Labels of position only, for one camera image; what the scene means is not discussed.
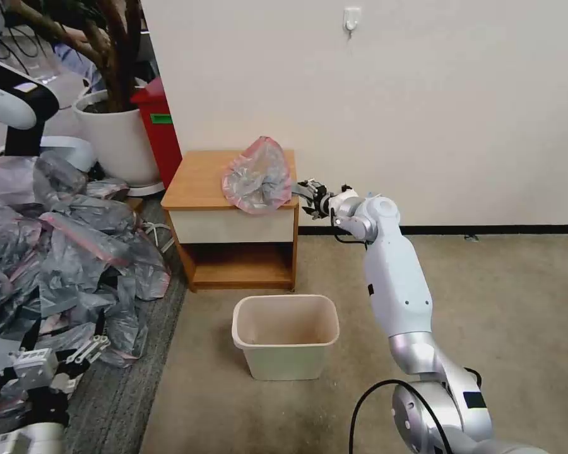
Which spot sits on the white and black machine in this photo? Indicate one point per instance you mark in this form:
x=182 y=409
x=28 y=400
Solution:
x=14 y=101

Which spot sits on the pile of grey garbage bags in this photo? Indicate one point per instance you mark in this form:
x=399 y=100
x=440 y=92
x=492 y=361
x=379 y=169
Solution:
x=71 y=250

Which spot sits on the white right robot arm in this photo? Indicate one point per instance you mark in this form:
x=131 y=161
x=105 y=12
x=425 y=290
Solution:
x=397 y=274

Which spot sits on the brown potted tree trunk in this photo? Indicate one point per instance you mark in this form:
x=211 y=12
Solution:
x=116 y=61

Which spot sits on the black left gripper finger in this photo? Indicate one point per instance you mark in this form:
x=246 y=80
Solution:
x=92 y=347
x=30 y=338

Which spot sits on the white pot saucer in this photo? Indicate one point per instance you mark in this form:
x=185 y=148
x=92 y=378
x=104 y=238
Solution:
x=144 y=189

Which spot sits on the pink grey garbage bag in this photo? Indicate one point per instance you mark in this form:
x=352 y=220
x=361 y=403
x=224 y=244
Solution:
x=258 y=177

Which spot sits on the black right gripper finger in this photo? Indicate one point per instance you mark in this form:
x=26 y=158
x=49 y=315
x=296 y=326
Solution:
x=307 y=186
x=311 y=211

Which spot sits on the red bin with green label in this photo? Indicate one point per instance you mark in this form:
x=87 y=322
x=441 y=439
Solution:
x=163 y=137

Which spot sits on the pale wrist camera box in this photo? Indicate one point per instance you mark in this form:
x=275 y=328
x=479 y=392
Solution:
x=34 y=366

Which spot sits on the white wall hook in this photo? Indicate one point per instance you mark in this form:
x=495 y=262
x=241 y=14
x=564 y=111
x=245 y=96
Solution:
x=351 y=19

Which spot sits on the white round plant pot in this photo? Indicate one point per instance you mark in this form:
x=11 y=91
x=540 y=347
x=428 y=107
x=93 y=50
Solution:
x=118 y=142

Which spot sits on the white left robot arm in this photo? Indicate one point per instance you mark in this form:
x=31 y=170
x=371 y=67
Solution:
x=33 y=437

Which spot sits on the beige plastic trash can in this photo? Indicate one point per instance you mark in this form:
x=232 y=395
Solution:
x=284 y=352

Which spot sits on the wooden bedside table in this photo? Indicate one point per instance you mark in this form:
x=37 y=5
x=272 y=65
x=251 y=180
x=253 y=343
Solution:
x=203 y=189

